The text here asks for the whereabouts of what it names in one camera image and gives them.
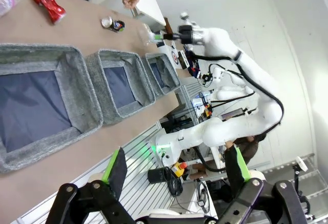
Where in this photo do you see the person in brown jacket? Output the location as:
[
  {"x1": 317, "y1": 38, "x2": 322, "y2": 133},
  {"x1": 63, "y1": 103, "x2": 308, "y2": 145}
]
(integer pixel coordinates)
[{"x1": 225, "y1": 134, "x2": 267, "y2": 166}]

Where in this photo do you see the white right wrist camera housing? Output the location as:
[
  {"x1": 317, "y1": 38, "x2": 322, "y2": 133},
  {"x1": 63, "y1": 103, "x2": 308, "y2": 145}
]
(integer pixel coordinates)
[{"x1": 179, "y1": 12, "x2": 199, "y2": 28}]

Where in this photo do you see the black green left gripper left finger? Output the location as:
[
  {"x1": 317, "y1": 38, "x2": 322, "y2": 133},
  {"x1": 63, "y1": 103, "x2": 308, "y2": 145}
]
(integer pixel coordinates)
[{"x1": 47, "y1": 146, "x2": 136, "y2": 224}]

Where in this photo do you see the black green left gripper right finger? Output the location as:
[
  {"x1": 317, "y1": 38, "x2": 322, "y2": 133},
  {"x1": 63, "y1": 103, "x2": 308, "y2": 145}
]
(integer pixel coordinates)
[{"x1": 217, "y1": 144, "x2": 310, "y2": 224}]

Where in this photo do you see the black cable bundle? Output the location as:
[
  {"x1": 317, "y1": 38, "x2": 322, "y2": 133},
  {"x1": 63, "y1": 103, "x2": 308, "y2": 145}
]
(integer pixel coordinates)
[{"x1": 161, "y1": 154, "x2": 184, "y2": 196}]

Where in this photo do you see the white box with round logo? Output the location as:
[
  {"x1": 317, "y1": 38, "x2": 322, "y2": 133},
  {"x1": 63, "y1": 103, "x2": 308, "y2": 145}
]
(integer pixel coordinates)
[{"x1": 156, "y1": 40, "x2": 189, "y2": 68}]

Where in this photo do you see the crushed clear plastic bottle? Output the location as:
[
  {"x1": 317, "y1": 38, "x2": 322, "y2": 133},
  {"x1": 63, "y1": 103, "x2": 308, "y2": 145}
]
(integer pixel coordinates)
[{"x1": 139, "y1": 23, "x2": 161, "y2": 47}]

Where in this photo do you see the grey metal frame rack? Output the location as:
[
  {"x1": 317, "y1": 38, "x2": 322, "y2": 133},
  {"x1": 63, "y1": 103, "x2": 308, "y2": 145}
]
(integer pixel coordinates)
[{"x1": 263, "y1": 153, "x2": 328, "y2": 224}]

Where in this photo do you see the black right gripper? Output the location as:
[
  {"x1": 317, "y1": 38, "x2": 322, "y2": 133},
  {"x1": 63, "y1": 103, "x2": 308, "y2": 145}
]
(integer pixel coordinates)
[{"x1": 153, "y1": 25, "x2": 193, "y2": 45}]

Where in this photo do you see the crushed red soda can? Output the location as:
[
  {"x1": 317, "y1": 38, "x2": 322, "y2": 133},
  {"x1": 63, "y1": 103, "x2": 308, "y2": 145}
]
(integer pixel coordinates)
[{"x1": 32, "y1": 0, "x2": 67, "y2": 25}]

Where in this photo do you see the grey fabric basket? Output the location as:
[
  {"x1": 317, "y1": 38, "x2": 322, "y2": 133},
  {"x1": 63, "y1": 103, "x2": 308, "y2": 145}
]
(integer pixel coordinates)
[
  {"x1": 0, "y1": 43, "x2": 104, "y2": 174},
  {"x1": 86, "y1": 49, "x2": 156, "y2": 126},
  {"x1": 145, "y1": 53, "x2": 181, "y2": 98}
]

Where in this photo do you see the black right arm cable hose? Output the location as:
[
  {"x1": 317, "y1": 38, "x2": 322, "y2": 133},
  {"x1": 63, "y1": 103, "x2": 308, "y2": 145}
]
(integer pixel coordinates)
[{"x1": 189, "y1": 49, "x2": 284, "y2": 132}]

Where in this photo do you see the black flat screen device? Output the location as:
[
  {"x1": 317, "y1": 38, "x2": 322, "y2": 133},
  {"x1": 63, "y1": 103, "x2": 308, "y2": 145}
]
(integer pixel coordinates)
[{"x1": 220, "y1": 108, "x2": 251, "y2": 120}]

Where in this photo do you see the yellow emergency stop box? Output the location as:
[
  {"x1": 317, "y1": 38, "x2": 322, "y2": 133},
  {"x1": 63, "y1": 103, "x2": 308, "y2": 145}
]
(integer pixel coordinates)
[{"x1": 172, "y1": 161, "x2": 188, "y2": 178}]

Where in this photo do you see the slotted aluminium platform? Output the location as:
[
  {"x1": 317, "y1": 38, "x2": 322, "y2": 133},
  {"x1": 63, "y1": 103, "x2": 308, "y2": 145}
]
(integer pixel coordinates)
[{"x1": 16, "y1": 121, "x2": 185, "y2": 224}]

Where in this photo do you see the black cylinder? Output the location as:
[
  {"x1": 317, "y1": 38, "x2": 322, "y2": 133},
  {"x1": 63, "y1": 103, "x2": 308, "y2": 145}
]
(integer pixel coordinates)
[{"x1": 147, "y1": 167, "x2": 172, "y2": 185}]

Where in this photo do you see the crushed dark blue soda can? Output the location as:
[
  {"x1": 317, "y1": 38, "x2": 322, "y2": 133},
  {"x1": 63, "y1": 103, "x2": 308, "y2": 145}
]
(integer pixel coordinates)
[{"x1": 100, "y1": 16, "x2": 126, "y2": 32}]

